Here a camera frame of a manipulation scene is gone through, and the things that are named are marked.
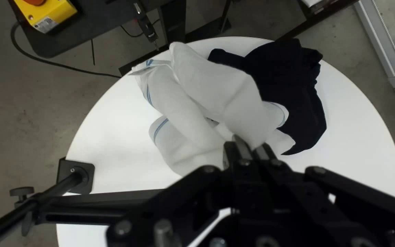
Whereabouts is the white blue-striped tea towel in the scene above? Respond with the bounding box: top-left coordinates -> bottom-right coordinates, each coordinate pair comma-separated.
130,40 -> 298,177

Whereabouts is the yellow emergency stop red button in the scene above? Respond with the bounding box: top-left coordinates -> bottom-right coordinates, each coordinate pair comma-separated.
11,0 -> 80,36

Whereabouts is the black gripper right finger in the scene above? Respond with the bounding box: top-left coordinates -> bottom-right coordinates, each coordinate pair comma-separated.
254,143 -> 395,247

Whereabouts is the thick black cable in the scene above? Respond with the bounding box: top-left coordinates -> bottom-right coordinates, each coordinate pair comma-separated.
8,22 -> 124,81

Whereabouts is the black perforated workbench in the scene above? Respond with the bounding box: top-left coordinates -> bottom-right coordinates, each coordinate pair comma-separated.
7,0 -> 236,77

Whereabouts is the black cloth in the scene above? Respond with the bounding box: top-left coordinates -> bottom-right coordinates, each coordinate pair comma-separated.
207,37 -> 329,157

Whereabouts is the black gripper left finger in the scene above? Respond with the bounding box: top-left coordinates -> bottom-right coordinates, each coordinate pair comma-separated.
107,136 -> 257,247

